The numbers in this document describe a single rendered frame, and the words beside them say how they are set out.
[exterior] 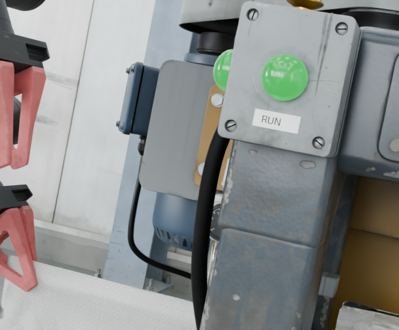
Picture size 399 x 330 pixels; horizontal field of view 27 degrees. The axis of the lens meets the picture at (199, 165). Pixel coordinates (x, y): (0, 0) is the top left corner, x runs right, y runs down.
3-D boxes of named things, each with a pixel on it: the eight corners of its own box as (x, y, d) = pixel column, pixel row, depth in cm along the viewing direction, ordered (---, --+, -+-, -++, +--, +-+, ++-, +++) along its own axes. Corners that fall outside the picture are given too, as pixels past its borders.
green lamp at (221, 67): (204, 87, 55) (213, 42, 54) (215, 91, 57) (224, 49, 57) (241, 94, 54) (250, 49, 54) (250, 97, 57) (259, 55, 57)
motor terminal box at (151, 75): (115, 152, 101) (132, 60, 101) (110, 147, 112) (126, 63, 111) (180, 164, 103) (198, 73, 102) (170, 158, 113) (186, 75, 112)
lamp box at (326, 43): (215, 135, 54) (242, -1, 53) (231, 138, 58) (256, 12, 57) (329, 158, 52) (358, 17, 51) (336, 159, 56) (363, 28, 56)
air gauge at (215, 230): (200, 237, 79) (208, 200, 79) (205, 236, 80) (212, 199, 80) (237, 245, 78) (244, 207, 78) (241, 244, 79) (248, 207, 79)
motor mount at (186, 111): (132, 187, 100) (158, 55, 99) (150, 186, 106) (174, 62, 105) (365, 239, 92) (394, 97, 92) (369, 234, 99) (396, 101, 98)
